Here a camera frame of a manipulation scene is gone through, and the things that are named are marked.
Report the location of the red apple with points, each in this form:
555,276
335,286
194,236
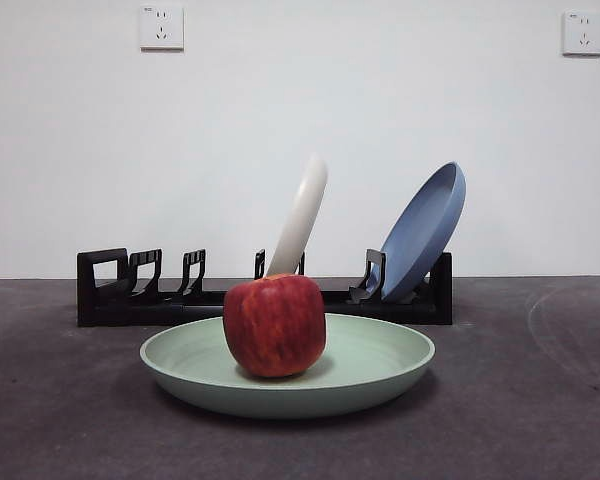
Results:
275,325

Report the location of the green plate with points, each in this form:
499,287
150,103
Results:
370,360

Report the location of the white plate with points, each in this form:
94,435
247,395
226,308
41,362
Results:
305,215

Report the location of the blue plate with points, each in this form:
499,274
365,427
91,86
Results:
420,235

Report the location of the black plate rack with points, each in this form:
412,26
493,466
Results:
145,312

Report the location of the white wall socket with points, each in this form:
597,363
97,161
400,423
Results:
162,27
583,32

